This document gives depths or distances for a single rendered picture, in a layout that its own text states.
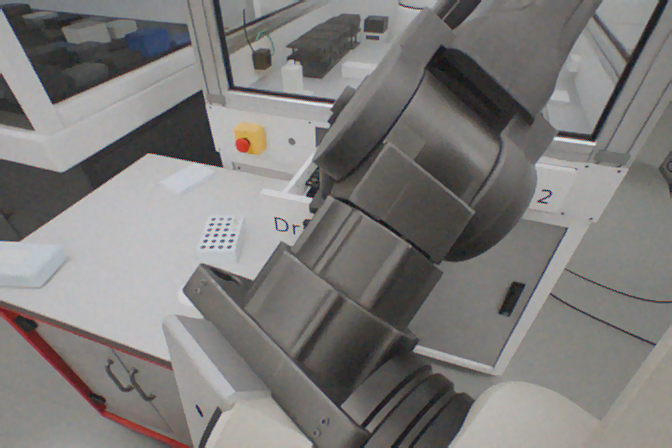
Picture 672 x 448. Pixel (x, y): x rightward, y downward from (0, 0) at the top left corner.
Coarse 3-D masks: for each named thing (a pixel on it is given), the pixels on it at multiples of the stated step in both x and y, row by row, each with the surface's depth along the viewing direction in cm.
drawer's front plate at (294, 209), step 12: (264, 192) 73; (276, 192) 73; (264, 204) 75; (276, 204) 74; (288, 204) 73; (300, 204) 71; (264, 216) 77; (276, 216) 76; (288, 216) 75; (300, 216) 73; (312, 216) 72; (300, 228) 76
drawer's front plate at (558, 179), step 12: (540, 168) 81; (552, 168) 80; (564, 168) 80; (540, 180) 82; (552, 180) 81; (564, 180) 81; (540, 192) 84; (564, 192) 82; (540, 204) 86; (552, 204) 85
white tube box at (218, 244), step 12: (216, 216) 88; (228, 216) 88; (240, 216) 88; (204, 228) 85; (216, 228) 85; (228, 228) 85; (240, 228) 85; (204, 240) 82; (216, 240) 82; (228, 240) 82; (240, 240) 85; (204, 252) 80; (216, 252) 80; (228, 252) 80
